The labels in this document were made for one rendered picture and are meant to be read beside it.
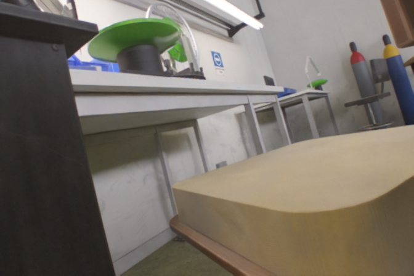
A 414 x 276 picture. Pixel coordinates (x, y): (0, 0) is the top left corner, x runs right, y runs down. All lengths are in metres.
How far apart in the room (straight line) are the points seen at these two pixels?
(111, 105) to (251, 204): 0.57
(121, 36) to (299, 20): 4.92
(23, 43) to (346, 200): 0.32
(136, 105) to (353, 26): 4.85
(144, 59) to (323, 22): 4.82
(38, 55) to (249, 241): 0.29
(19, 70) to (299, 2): 5.48
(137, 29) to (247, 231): 0.65
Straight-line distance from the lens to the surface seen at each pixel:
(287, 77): 5.41
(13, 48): 0.32
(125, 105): 0.77
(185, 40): 1.65
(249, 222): 0.24
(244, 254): 0.27
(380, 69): 3.80
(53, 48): 0.33
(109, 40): 0.82
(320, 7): 5.52
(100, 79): 0.68
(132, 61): 0.82
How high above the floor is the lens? 0.68
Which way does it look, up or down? 5 degrees up
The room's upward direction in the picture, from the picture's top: 15 degrees counter-clockwise
